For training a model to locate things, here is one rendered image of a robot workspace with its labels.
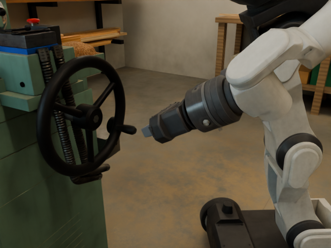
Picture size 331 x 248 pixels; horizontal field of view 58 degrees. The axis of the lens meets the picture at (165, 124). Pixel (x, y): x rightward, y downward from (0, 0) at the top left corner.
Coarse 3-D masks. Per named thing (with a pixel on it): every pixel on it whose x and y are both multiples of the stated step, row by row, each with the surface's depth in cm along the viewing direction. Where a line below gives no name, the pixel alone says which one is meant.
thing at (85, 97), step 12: (84, 96) 95; (12, 120) 74; (24, 120) 77; (0, 132) 72; (12, 132) 75; (24, 132) 78; (0, 144) 72; (12, 144) 75; (24, 144) 78; (0, 156) 73
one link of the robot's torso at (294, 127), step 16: (288, 64) 79; (288, 80) 81; (288, 112) 89; (304, 112) 89; (272, 128) 91; (288, 128) 91; (304, 128) 91; (272, 144) 96; (288, 144) 91; (320, 144) 92
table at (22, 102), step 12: (84, 72) 93; (96, 72) 98; (0, 84) 69; (72, 84) 77; (0, 96) 69; (12, 96) 67; (24, 96) 67; (36, 96) 68; (60, 96) 74; (24, 108) 67; (36, 108) 68
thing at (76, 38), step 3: (66, 36) 106; (69, 36) 106; (72, 36) 107; (75, 36) 108; (78, 36) 109; (63, 39) 103; (66, 39) 104; (69, 39) 106; (72, 39) 107; (75, 39) 108; (78, 39) 109; (63, 42) 103
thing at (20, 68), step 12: (72, 48) 74; (0, 60) 68; (12, 60) 66; (24, 60) 64; (36, 60) 66; (0, 72) 69; (12, 72) 67; (24, 72) 66; (36, 72) 66; (12, 84) 69; (24, 84) 67; (36, 84) 67
